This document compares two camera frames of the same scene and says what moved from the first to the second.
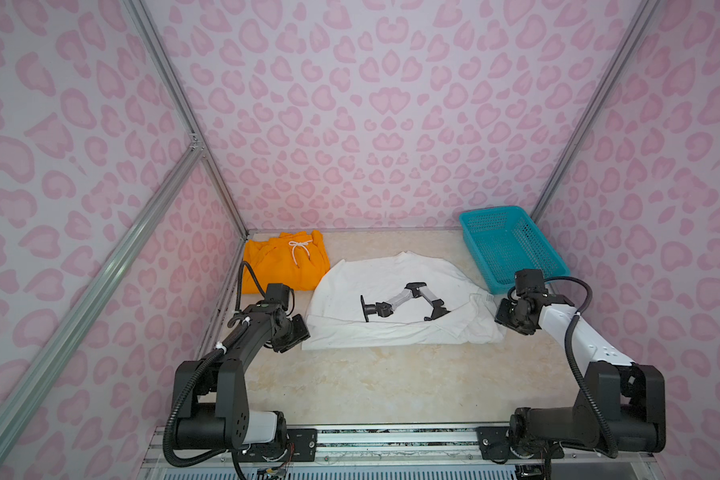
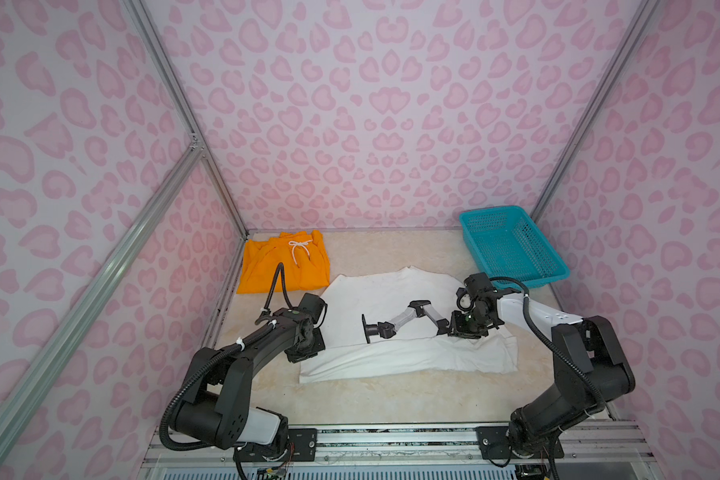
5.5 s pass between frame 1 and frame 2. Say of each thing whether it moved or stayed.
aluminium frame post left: stayed
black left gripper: moved
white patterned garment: moved
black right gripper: moved
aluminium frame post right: stayed
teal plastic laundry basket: stayed
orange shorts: stayed
